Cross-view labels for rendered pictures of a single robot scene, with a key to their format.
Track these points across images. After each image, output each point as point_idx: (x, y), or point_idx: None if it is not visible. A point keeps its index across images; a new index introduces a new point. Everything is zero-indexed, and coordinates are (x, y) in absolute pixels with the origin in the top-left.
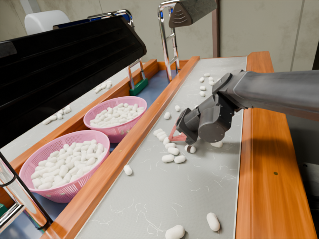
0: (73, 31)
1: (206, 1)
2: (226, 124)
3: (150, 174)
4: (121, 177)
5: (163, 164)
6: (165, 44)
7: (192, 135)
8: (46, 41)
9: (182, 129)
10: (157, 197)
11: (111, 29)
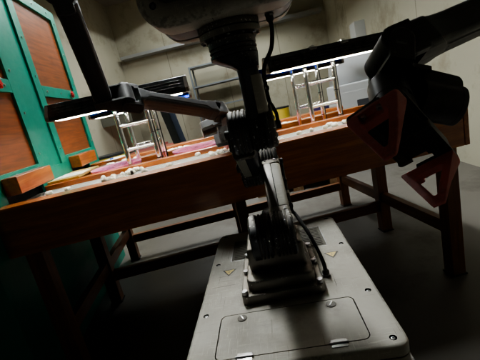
0: (156, 82)
1: (344, 45)
2: (201, 126)
3: (199, 157)
4: (193, 156)
5: (208, 156)
6: (306, 87)
7: (217, 141)
8: (146, 85)
9: (213, 135)
10: (186, 161)
11: (173, 81)
